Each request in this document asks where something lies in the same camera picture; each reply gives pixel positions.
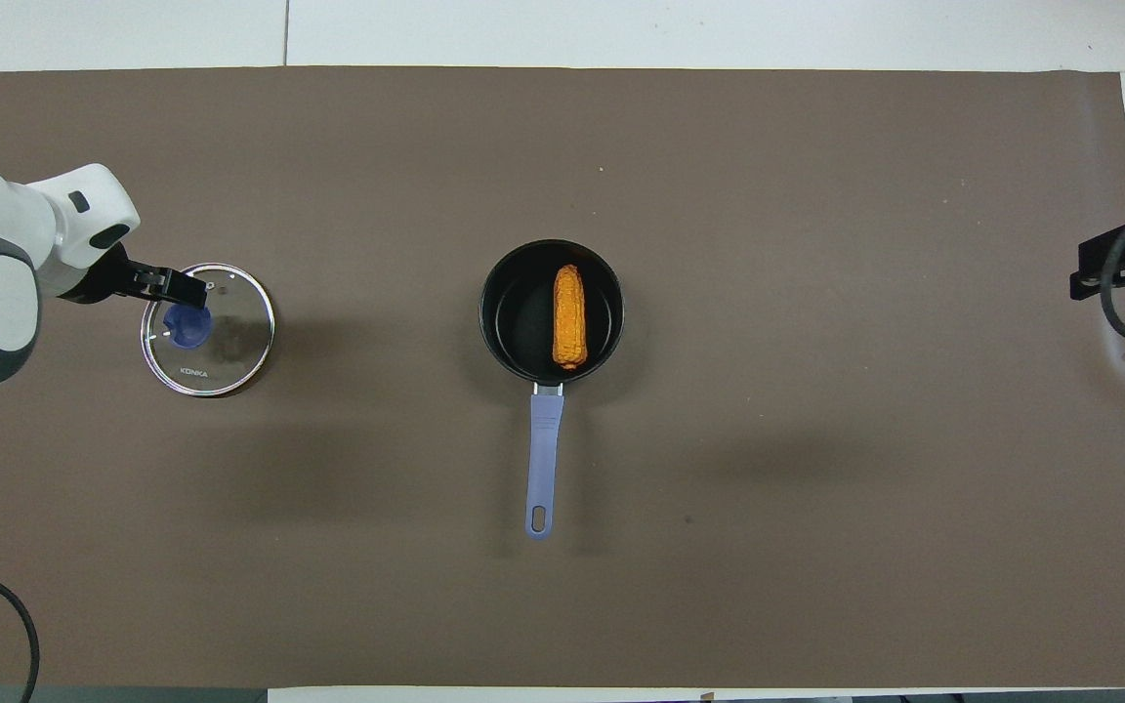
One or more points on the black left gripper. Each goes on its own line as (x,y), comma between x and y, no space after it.
(104,281)

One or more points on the glass lid purple knob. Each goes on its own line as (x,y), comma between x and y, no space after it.
(230,342)

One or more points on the orange corn cob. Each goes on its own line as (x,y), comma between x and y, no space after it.
(569,317)

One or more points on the brown table mat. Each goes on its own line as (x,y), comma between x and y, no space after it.
(719,547)

